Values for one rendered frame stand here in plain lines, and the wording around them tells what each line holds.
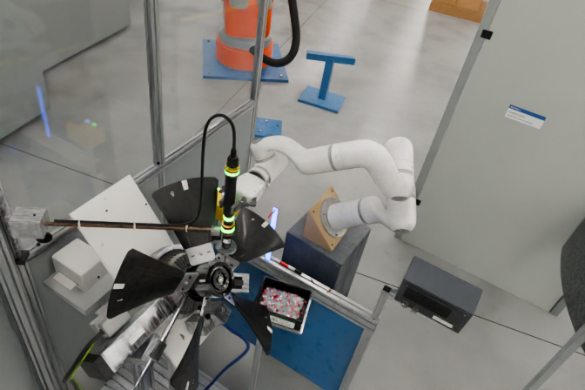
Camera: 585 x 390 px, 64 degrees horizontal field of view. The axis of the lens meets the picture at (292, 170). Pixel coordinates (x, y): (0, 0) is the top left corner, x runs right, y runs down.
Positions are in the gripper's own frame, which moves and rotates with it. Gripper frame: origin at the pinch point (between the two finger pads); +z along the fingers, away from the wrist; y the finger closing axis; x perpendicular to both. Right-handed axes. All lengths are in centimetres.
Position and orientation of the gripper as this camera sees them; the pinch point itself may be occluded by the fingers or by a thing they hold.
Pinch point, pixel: (229, 205)
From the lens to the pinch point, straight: 151.1
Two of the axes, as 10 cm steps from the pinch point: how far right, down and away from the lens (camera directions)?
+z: -4.9, 4.8, -7.2
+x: 1.5, -7.7, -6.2
